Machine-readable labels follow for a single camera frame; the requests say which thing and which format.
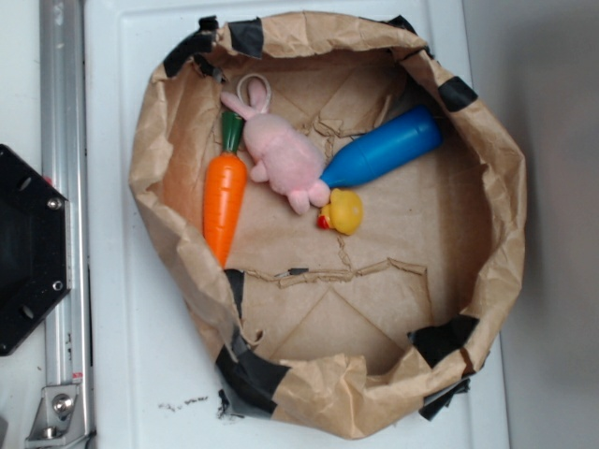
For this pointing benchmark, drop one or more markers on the orange plastic toy carrot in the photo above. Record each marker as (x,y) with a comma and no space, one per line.
(224,188)

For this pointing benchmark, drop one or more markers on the pink plush bunny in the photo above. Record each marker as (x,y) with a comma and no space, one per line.
(283,157)

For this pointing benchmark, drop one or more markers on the blue plastic bottle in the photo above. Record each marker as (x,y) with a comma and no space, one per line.
(385,148)

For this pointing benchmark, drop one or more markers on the yellow rubber duck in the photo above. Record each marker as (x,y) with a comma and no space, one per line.
(343,213)

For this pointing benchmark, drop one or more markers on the metal corner bracket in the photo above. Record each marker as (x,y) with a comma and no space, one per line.
(59,419)

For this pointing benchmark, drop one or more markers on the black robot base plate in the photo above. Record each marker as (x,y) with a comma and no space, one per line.
(34,262)

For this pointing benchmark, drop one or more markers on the aluminium extrusion rail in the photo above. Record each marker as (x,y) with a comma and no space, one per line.
(68,343)

